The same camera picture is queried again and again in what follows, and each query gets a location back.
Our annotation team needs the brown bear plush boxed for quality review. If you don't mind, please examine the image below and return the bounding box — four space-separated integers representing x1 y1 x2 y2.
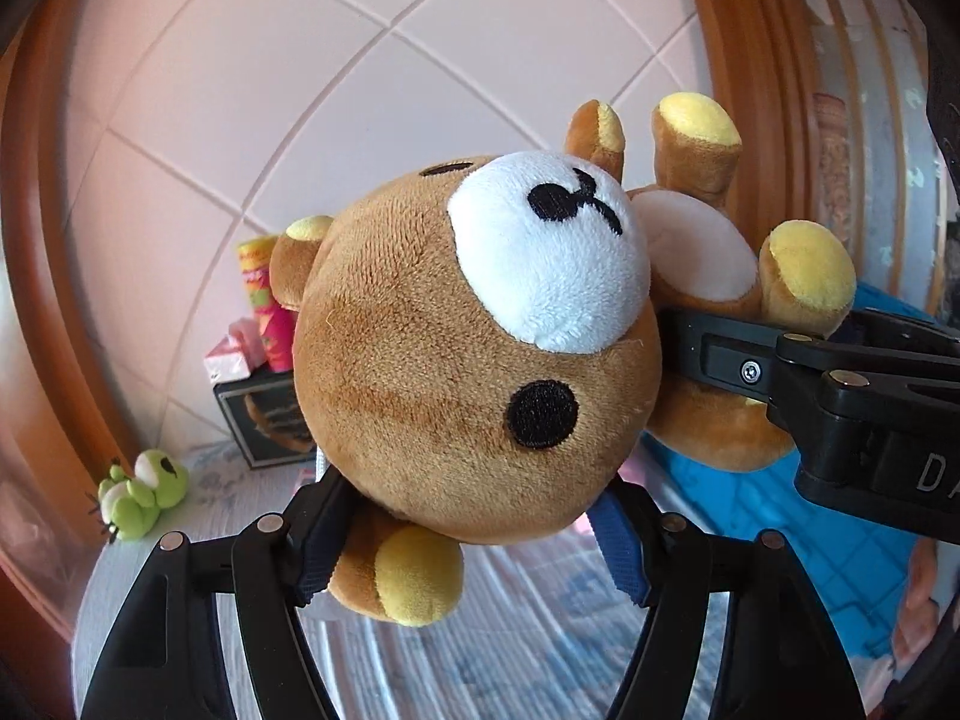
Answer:
270 93 856 628

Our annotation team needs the small pink tissue packet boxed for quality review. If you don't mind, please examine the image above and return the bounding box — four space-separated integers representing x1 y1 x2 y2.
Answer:
203 317 267 385

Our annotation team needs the person's hand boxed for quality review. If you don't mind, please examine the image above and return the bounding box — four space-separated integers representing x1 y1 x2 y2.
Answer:
892 538 939 670

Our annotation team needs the green frog plush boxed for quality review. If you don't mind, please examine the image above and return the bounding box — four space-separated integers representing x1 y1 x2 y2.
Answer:
91 449 189 543

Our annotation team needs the rolled patterned carpet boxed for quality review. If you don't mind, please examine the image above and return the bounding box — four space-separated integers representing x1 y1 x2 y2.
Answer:
814 93 853 247

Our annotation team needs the wooden glass partition screen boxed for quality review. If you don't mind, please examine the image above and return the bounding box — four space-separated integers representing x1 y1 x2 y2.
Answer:
799 0 950 316

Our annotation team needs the black gift box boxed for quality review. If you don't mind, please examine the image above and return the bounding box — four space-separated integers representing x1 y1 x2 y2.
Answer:
213 366 316 470

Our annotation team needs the pink chips can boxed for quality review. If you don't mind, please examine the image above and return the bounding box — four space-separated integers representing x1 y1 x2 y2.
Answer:
236 236 296 372

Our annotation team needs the blue plastic storage crate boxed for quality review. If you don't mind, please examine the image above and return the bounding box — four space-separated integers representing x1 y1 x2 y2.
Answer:
649 286 958 691

